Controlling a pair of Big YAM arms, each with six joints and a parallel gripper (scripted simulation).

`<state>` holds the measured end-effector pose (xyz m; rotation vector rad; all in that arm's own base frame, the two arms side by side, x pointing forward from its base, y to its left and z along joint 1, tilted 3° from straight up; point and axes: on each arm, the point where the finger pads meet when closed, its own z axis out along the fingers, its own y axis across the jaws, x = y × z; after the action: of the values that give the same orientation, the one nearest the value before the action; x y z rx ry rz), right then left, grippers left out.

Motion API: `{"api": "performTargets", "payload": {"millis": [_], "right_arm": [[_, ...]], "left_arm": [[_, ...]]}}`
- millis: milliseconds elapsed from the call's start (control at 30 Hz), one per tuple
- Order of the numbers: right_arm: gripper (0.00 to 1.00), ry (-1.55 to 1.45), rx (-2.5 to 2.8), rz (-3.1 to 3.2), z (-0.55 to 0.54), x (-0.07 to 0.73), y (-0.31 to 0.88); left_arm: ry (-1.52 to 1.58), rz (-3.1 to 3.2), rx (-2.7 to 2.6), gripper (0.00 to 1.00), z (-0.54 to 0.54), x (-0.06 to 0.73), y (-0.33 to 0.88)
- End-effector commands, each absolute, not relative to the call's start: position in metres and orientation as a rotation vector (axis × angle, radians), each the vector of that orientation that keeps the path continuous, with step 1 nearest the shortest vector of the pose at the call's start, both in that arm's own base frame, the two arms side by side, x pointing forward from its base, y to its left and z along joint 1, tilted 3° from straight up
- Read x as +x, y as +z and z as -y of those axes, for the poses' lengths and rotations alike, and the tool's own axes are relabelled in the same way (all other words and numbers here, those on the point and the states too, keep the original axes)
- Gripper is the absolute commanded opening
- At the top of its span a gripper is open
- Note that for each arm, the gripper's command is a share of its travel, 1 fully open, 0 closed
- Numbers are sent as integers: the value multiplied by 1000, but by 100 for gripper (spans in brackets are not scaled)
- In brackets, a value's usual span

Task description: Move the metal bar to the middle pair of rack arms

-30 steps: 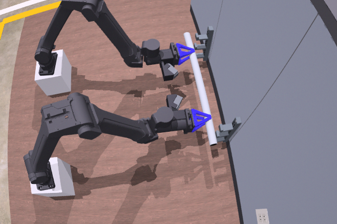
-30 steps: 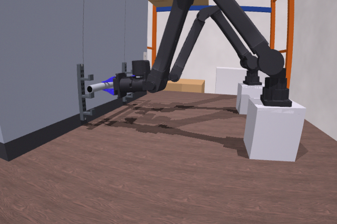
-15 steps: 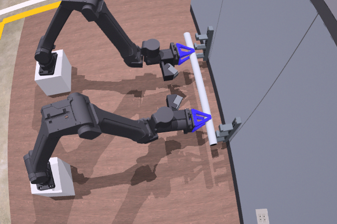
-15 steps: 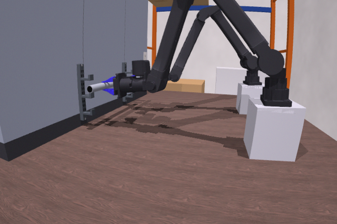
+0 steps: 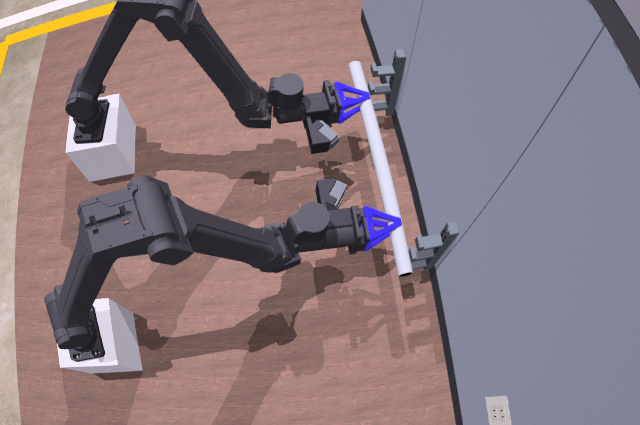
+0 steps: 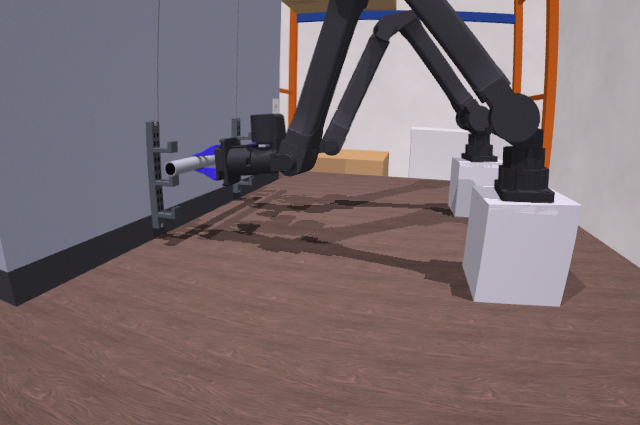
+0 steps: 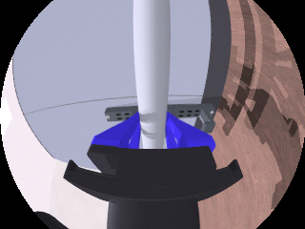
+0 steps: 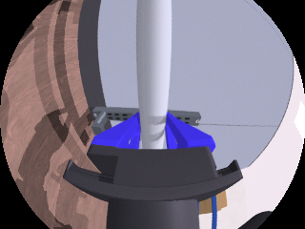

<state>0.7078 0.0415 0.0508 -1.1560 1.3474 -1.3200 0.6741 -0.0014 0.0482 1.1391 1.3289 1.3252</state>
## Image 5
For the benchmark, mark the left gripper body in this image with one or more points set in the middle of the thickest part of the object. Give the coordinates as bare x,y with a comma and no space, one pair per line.
334,113

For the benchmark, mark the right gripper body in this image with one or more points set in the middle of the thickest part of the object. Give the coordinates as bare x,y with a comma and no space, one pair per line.
353,237

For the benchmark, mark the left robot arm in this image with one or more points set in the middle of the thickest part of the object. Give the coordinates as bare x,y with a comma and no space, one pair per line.
248,100

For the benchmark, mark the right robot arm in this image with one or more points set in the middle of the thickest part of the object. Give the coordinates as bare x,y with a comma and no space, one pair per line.
103,238

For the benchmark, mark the light grey metal bar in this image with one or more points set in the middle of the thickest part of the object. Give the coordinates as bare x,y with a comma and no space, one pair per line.
386,186

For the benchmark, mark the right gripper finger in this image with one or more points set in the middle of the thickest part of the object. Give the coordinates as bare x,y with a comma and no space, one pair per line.
377,223
370,212

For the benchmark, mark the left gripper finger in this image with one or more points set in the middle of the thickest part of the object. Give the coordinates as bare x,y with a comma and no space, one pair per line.
350,103
345,116

